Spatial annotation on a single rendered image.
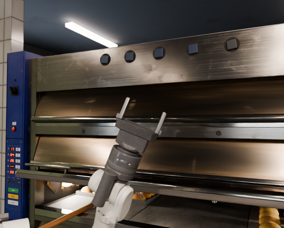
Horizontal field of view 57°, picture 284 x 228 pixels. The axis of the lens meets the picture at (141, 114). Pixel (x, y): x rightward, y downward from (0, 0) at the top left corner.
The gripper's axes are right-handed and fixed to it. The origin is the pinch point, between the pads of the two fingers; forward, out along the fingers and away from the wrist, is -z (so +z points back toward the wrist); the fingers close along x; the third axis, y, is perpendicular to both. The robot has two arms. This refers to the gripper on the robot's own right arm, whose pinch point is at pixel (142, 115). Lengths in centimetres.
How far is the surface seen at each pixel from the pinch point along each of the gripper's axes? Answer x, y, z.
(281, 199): -57, 18, 11
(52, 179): 29, 59, 54
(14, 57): 88, 95, 6
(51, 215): 26, 74, 82
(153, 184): -16, 37, 30
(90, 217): 4, 65, 69
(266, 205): -54, 20, 15
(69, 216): 14, 62, 71
